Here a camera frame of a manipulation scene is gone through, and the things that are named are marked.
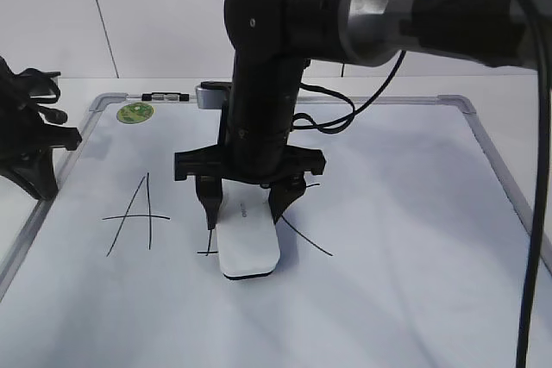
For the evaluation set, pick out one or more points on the black whiteboard marker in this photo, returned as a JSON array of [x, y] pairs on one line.
[[165, 97]]

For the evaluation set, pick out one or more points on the green round magnet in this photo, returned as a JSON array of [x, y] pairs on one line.
[[135, 113]]

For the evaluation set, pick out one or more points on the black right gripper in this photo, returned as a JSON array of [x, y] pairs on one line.
[[249, 157]]

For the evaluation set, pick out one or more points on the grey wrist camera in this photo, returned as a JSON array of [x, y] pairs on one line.
[[211, 94]]

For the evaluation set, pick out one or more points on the whiteboard with aluminium frame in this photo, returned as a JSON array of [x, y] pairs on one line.
[[409, 251]]

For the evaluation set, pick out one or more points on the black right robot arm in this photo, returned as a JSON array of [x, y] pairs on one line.
[[275, 40]]

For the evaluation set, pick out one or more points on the white whiteboard eraser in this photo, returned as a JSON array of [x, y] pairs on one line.
[[246, 237]]

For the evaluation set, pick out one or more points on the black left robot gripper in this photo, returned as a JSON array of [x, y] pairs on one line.
[[31, 128]]

